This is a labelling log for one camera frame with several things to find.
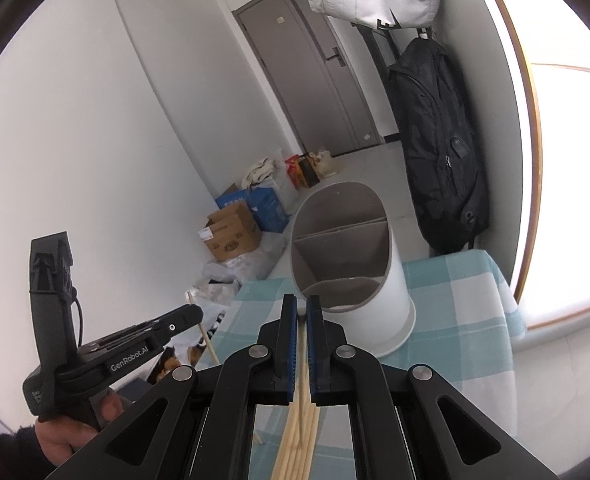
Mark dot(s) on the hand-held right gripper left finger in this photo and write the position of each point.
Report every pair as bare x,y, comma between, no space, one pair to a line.
291,340

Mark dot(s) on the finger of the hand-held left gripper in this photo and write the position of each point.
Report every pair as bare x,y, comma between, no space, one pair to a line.
177,322

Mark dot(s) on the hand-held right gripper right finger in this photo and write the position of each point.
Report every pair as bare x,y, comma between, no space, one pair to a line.
312,340

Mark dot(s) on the pale single wooden chopstick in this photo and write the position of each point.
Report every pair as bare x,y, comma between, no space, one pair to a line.
209,340

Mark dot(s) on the white utensil holder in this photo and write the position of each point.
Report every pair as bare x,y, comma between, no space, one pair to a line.
375,290

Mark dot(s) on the bunch of wooden chopsticks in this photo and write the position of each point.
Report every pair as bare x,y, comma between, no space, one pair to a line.
295,450

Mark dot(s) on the person's left forearm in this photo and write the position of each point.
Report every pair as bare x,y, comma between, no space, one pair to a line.
5,455

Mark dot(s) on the person's left hand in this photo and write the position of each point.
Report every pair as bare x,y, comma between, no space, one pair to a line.
65,435

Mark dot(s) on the white plastic bag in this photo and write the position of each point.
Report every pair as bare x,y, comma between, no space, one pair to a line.
210,305

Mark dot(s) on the white parcel bag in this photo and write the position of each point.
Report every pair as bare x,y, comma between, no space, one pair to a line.
220,275

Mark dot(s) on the grey parcel bag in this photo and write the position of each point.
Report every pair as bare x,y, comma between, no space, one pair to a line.
255,262

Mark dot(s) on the brown cardboard box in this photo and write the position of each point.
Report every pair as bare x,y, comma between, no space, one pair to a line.
235,237

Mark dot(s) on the blue cardboard box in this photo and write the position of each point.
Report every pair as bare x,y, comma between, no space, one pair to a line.
270,210

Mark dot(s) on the teal checked tablecloth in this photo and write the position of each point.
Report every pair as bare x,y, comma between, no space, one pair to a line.
450,300

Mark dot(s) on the translucent plastic bag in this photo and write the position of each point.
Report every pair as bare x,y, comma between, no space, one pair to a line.
285,185

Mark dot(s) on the black paper bag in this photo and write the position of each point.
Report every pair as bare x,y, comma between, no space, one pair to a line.
307,172

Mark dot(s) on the red snack bag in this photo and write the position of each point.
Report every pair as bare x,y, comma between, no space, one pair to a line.
292,170

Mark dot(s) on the cream cloth tote bag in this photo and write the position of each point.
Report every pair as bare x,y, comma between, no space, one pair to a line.
262,170

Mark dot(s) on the beige plastic bag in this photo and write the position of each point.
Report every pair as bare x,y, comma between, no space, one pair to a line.
323,164

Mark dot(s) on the black backpack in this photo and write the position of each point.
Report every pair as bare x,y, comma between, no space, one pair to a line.
435,150

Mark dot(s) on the grey door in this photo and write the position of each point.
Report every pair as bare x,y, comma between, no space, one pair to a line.
300,75

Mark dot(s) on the wooden window frame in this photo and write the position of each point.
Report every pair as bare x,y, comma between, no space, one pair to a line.
534,125

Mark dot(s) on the metal wall hook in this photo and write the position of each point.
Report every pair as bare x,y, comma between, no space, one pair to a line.
425,32

